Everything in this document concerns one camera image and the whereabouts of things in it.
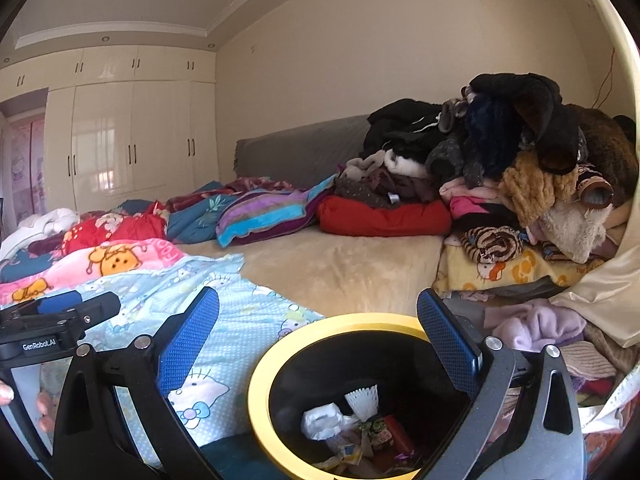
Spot dark green snack packet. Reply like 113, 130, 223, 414
362, 416, 394, 452

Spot yellow white snack wrapper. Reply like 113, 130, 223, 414
312, 434, 363, 471

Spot white printed plastic bag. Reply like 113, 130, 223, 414
300, 403, 360, 441

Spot red cylindrical package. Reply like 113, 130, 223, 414
383, 415, 416, 457

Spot yellow rimmed black trash bin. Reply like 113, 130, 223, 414
246, 311, 474, 480

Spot person left hand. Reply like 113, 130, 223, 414
0, 378, 59, 436

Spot light blue Hello Kitty blanket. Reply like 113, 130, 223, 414
1, 255, 318, 479

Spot lilac fleece garment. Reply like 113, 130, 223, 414
483, 298, 587, 352

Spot yellow cartoon blanket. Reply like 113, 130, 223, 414
433, 235, 604, 294

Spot pink cartoon bear blanket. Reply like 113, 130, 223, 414
1, 238, 186, 308

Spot white clothing heap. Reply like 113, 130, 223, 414
1, 208, 80, 260

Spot red floral quilt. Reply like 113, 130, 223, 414
61, 202, 169, 256

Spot blue leaf pattern quilt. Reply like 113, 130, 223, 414
114, 186, 240, 244

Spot beige bed sheet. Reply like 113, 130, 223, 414
180, 226, 442, 316

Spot purple blue striped pillow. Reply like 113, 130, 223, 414
216, 174, 336, 248

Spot red cushion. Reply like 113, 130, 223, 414
317, 196, 452, 237

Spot pink Hello Kitty door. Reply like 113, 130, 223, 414
9, 114, 46, 223

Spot pile of dark clothes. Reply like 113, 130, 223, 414
333, 73, 639, 264

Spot cream glossy wardrobe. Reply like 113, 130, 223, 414
1, 46, 219, 212

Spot grey bed headboard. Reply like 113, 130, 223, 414
233, 115, 370, 188

